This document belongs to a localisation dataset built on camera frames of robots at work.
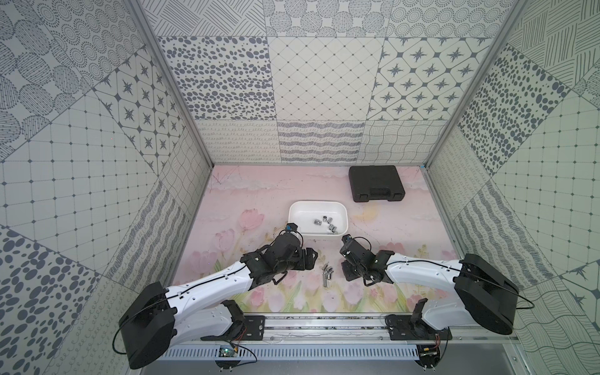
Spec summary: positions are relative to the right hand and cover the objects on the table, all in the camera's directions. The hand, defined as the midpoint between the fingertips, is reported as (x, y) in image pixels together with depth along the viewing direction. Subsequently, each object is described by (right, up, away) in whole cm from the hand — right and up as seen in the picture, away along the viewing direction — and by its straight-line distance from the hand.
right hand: (349, 268), depth 87 cm
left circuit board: (-41, -20, -15) cm, 48 cm away
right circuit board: (+22, -21, -15) cm, 34 cm away
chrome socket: (-9, 0, -1) cm, 9 cm away
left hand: (-15, +9, -8) cm, 19 cm away
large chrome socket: (-11, +16, +11) cm, 22 cm away
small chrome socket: (-6, +14, +10) cm, 18 cm away
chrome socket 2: (-9, +17, +12) cm, 22 cm away
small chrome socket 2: (-5, +13, +10) cm, 17 cm away
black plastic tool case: (+16, +33, +21) cm, 42 cm away
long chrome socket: (-9, -3, -3) cm, 10 cm away
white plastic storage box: (-11, +17, +14) cm, 24 cm away
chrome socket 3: (-6, +16, +12) cm, 21 cm away
